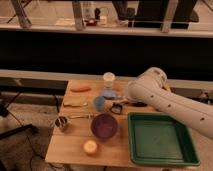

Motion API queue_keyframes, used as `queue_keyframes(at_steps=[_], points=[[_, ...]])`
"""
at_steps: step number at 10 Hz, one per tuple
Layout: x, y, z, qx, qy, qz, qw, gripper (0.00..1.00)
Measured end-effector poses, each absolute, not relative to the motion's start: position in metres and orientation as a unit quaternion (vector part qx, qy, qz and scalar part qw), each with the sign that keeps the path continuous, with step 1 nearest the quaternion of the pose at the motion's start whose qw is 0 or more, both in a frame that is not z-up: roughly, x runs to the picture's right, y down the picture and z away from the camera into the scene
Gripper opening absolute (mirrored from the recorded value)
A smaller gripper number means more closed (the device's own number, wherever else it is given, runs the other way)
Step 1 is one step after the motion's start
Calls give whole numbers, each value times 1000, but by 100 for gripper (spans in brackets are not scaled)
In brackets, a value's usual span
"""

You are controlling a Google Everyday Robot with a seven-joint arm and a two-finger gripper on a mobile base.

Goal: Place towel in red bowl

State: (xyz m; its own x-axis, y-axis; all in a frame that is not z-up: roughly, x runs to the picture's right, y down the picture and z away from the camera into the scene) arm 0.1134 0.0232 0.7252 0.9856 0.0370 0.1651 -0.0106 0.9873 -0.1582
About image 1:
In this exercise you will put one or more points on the black handled tool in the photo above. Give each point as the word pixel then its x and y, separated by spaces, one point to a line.
pixel 134 104

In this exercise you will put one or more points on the wooden table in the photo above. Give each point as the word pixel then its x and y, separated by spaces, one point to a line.
pixel 67 147

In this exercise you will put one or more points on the yellow round fruit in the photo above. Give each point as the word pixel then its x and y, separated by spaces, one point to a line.
pixel 90 147

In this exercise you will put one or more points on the small black white box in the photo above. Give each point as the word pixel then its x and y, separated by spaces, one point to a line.
pixel 116 108

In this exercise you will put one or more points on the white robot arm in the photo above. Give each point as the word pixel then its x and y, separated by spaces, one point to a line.
pixel 148 88

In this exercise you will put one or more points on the orange carrot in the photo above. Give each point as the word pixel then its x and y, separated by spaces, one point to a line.
pixel 80 89

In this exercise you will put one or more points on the purple bowl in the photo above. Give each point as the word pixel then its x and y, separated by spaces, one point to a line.
pixel 104 126

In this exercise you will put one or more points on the green plastic tray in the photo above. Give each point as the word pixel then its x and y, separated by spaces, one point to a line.
pixel 159 140

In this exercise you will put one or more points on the blue towel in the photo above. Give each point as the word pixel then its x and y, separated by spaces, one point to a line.
pixel 109 94

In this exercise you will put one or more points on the metal spoon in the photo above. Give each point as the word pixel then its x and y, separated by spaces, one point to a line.
pixel 89 116

